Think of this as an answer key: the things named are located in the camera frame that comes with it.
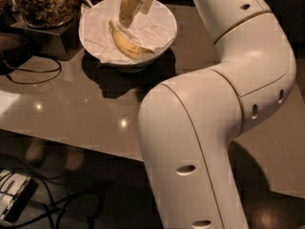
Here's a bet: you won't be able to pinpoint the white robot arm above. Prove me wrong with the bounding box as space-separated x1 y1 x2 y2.
138 0 296 229

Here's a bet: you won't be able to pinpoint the white paper liner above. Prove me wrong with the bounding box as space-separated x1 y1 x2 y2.
79 0 176 65

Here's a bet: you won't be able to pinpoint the yellow banana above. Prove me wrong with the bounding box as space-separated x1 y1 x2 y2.
108 20 154 59

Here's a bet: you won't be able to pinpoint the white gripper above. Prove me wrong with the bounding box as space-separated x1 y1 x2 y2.
119 0 154 28

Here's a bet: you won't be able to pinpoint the dark square stand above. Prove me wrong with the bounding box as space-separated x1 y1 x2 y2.
10 16 82 61

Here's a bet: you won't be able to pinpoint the black floor cables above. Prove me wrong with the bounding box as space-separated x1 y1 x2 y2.
0 155 112 229

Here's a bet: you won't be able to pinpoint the glass jar of nuts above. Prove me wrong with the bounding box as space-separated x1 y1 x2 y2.
13 0 75 29

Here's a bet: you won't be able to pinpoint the white bowl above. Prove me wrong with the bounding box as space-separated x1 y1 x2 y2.
77 0 178 73

